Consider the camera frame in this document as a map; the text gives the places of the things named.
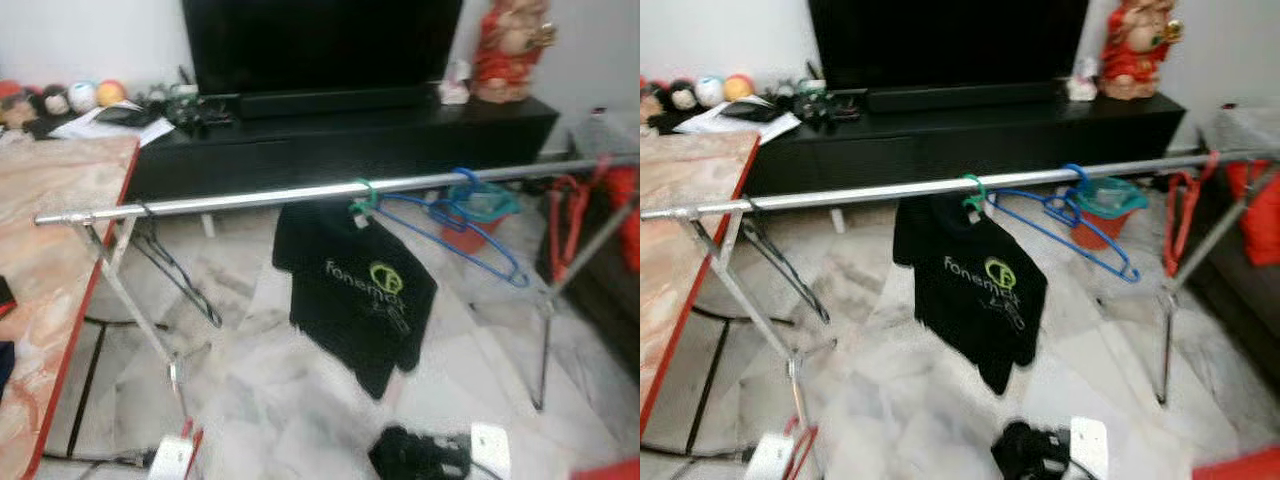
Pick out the plain black shirt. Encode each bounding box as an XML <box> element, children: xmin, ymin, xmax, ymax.
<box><xmin>990</xmin><ymin>420</ymin><xmax>1046</xmax><ymax>480</ymax></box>
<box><xmin>368</xmin><ymin>425</ymin><xmax>441</xmax><ymax>480</ymax></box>

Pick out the red plastic hanger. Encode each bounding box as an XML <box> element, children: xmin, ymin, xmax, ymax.
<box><xmin>547</xmin><ymin>158</ymin><xmax>613</xmax><ymax>284</ymax></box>
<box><xmin>178</xmin><ymin>418</ymin><xmax>204</xmax><ymax>476</ymax></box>
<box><xmin>780</xmin><ymin>415</ymin><xmax>819</xmax><ymax>480</ymax></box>
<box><xmin>1162</xmin><ymin>150</ymin><xmax>1221</xmax><ymax>278</ymax></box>

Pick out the blue plastic hanger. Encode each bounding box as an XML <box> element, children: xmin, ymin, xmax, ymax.
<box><xmin>372</xmin><ymin>167</ymin><xmax>531</xmax><ymax>289</ymax></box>
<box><xmin>985</xmin><ymin>163</ymin><xmax>1143</xmax><ymax>284</ymax></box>

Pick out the red plastic stool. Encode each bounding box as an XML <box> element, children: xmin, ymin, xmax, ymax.
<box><xmin>570</xmin><ymin>457</ymin><xmax>641</xmax><ymax>480</ymax></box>
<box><xmin>1192</xmin><ymin>455</ymin><xmax>1280</xmax><ymax>480</ymax></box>

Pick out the black shirt green logo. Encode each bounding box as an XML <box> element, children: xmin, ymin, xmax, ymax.
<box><xmin>272</xmin><ymin>198</ymin><xmax>439</xmax><ymax>401</ymax></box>
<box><xmin>893</xmin><ymin>192</ymin><xmax>1049</xmax><ymax>396</ymax></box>

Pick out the orange bin teal liner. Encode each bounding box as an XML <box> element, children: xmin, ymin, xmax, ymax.
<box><xmin>440</xmin><ymin>182</ymin><xmax>521</xmax><ymax>254</ymax></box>
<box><xmin>1065</xmin><ymin>177</ymin><xmax>1149</xmax><ymax>251</ymax></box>

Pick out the red cushion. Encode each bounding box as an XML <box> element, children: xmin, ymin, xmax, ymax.
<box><xmin>600</xmin><ymin>165</ymin><xmax>641</xmax><ymax>271</ymax></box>
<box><xmin>1228</xmin><ymin>158</ymin><xmax>1280</xmax><ymax>266</ymax></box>

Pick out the silver metal clothes rack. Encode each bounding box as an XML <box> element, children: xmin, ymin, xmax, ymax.
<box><xmin>640</xmin><ymin>148</ymin><xmax>1280</xmax><ymax>480</ymax></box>
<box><xmin>33</xmin><ymin>152</ymin><xmax>641</xmax><ymax>421</ymax></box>

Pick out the marble table red edge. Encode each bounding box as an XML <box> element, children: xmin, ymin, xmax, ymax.
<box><xmin>0</xmin><ymin>135</ymin><xmax>141</xmax><ymax>480</ymax></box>
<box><xmin>640</xmin><ymin>130</ymin><xmax>761</xmax><ymax>436</ymax></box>

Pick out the side table lace cloth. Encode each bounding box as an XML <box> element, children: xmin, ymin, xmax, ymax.
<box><xmin>1200</xmin><ymin>105</ymin><xmax>1280</xmax><ymax>156</ymax></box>
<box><xmin>570</xmin><ymin>108</ymin><xmax>641</xmax><ymax>161</ymax></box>

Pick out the white tissue pack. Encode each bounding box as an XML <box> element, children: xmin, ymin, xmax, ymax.
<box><xmin>438</xmin><ymin>60</ymin><xmax>473</xmax><ymax>106</ymax></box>
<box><xmin>1065</xmin><ymin>57</ymin><xmax>1101</xmax><ymax>102</ymax></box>

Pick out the black soundbar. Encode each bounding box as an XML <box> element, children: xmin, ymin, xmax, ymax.
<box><xmin>237</xmin><ymin>83</ymin><xmax>438</xmax><ymax>121</ymax></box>
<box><xmin>865</xmin><ymin>80</ymin><xmax>1066</xmax><ymax>114</ymax></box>

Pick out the red laughing Buddha statue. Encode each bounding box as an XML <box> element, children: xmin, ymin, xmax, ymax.
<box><xmin>1098</xmin><ymin>0</ymin><xmax>1184</xmax><ymax>101</ymax></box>
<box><xmin>470</xmin><ymin>0</ymin><xmax>558</xmax><ymax>105</ymax></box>

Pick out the white paper stack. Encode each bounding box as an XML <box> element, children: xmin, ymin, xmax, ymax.
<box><xmin>685</xmin><ymin>97</ymin><xmax>801</xmax><ymax>136</ymax></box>
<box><xmin>50</xmin><ymin>105</ymin><xmax>176</xmax><ymax>146</ymax></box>

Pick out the black flat television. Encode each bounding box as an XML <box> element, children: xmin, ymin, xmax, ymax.
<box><xmin>808</xmin><ymin>0</ymin><xmax>1091</xmax><ymax>93</ymax></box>
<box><xmin>180</xmin><ymin>0</ymin><xmax>466</xmax><ymax>98</ymax></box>

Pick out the black wallet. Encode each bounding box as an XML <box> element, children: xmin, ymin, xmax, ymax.
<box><xmin>95</xmin><ymin>103</ymin><xmax>151</xmax><ymax>126</ymax></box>

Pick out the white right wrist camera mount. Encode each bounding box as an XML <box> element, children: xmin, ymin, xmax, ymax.
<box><xmin>1070</xmin><ymin>416</ymin><xmax>1111</xmax><ymax>480</ymax></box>
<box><xmin>470</xmin><ymin>422</ymin><xmax>512</xmax><ymax>480</ymax></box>

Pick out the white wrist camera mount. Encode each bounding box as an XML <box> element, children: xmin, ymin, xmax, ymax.
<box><xmin>1070</xmin><ymin>416</ymin><xmax>1111</xmax><ymax>480</ymax></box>
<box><xmin>470</xmin><ymin>422</ymin><xmax>512</xmax><ymax>480</ymax></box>
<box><xmin>147</xmin><ymin>433</ymin><xmax>196</xmax><ymax>480</ymax></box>
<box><xmin>745</xmin><ymin>430</ymin><xmax>796</xmax><ymax>480</ymax></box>

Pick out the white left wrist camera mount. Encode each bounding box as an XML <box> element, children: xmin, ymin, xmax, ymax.
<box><xmin>147</xmin><ymin>433</ymin><xmax>196</xmax><ymax>480</ymax></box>
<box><xmin>745</xmin><ymin>430</ymin><xmax>796</xmax><ymax>480</ymax></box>

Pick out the black wire hanger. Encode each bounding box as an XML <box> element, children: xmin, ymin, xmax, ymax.
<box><xmin>740</xmin><ymin>205</ymin><xmax>833</xmax><ymax>324</ymax></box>
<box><xmin>128</xmin><ymin>203</ymin><xmax>224</xmax><ymax>329</ymax></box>

